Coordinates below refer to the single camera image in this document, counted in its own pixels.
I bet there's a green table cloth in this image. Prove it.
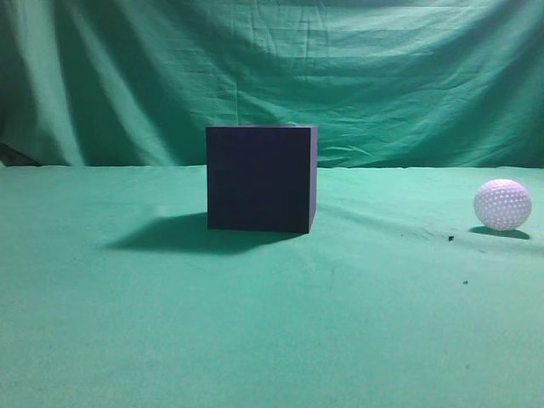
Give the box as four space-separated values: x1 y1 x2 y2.
1 167 543 407

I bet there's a white dimpled golf ball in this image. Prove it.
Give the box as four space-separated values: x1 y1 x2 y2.
473 178 532 231

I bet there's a dark blue cube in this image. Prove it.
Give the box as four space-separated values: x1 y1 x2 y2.
206 126 318 234

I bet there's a green cloth backdrop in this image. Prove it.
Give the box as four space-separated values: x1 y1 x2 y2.
1 1 543 167

